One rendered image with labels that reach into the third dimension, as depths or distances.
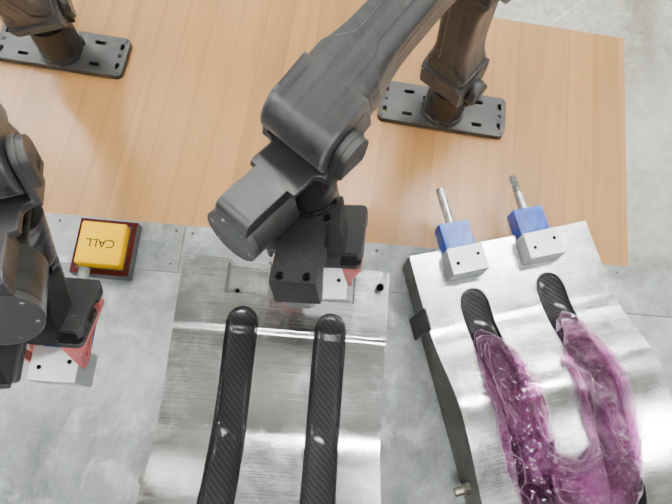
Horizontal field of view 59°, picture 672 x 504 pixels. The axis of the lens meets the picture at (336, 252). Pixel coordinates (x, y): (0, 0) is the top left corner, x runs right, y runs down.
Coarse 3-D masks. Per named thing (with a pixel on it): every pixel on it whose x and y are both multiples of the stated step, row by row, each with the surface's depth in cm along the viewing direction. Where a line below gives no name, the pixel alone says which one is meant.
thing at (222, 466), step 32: (256, 320) 72; (320, 320) 73; (224, 352) 71; (320, 352) 72; (224, 384) 70; (320, 384) 71; (224, 416) 70; (320, 416) 70; (224, 448) 68; (320, 448) 69; (224, 480) 65; (320, 480) 66
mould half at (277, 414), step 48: (192, 288) 73; (384, 288) 74; (192, 336) 71; (288, 336) 72; (384, 336) 72; (192, 384) 70; (288, 384) 70; (192, 432) 68; (288, 432) 69; (144, 480) 64; (192, 480) 64; (240, 480) 65; (288, 480) 65
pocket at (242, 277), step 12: (228, 264) 74; (240, 264) 76; (252, 264) 76; (264, 264) 76; (228, 276) 75; (240, 276) 76; (252, 276) 77; (264, 276) 77; (228, 288) 76; (240, 288) 76; (252, 288) 76; (264, 288) 76
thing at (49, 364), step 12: (84, 276) 67; (36, 348) 62; (48, 348) 62; (60, 348) 62; (36, 360) 62; (48, 360) 62; (60, 360) 62; (72, 360) 62; (96, 360) 67; (36, 372) 61; (48, 372) 61; (60, 372) 62; (72, 372) 62; (84, 372) 64; (60, 384) 65; (72, 384) 63; (84, 384) 64
